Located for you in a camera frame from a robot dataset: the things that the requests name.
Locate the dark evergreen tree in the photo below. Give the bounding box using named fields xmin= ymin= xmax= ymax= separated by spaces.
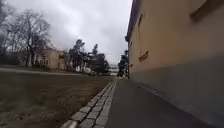
xmin=116 ymin=49 xmax=130 ymax=78

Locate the group of dark trees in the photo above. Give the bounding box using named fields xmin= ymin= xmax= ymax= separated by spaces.
xmin=68 ymin=39 xmax=111 ymax=76

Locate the dark grey asphalt path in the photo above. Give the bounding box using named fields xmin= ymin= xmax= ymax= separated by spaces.
xmin=105 ymin=78 xmax=214 ymax=128

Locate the grey cobblestone kerb strip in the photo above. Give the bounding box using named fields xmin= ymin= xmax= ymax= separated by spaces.
xmin=59 ymin=79 xmax=118 ymax=128

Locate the beige building behind trees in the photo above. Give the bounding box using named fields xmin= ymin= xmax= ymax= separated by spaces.
xmin=33 ymin=47 xmax=68 ymax=70

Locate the tan building with grey base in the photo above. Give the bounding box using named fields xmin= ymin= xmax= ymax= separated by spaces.
xmin=124 ymin=0 xmax=224 ymax=128

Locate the brownish grass field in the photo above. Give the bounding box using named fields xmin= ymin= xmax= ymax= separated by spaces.
xmin=0 ymin=70 xmax=114 ymax=128

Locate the pale path across grass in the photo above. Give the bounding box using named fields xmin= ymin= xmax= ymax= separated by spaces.
xmin=0 ymin=67 xmax=83 ymax=77

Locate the large bare tree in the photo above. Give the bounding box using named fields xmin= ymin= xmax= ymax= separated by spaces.
xmin=6 ymin=9 xmax=53 ymax=68

